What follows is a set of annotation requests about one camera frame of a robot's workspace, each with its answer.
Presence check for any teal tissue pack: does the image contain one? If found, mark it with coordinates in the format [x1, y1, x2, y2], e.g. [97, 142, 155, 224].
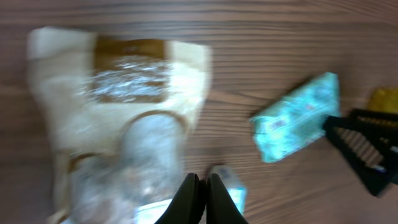
[210, 165, 248, 215]

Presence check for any teal wet wipes pack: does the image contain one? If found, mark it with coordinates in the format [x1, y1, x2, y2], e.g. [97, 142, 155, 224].
[250, 72, 340, 163]

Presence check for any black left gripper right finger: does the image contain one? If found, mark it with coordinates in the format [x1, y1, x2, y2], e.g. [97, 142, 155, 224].
[206, 174, 248, 224]

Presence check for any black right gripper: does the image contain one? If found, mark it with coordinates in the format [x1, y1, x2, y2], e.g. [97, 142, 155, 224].
[323, 109, 397, 197]

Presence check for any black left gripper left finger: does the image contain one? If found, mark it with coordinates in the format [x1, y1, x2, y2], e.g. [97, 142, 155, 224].
[155, 173, 206, 224]

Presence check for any yellow liquid bottle silver cap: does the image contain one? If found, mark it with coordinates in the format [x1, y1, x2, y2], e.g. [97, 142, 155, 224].
[368, 88, 398, 114]

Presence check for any brown snack bag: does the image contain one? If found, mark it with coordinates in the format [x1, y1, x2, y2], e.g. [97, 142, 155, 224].
[28, 27, 212, 224]

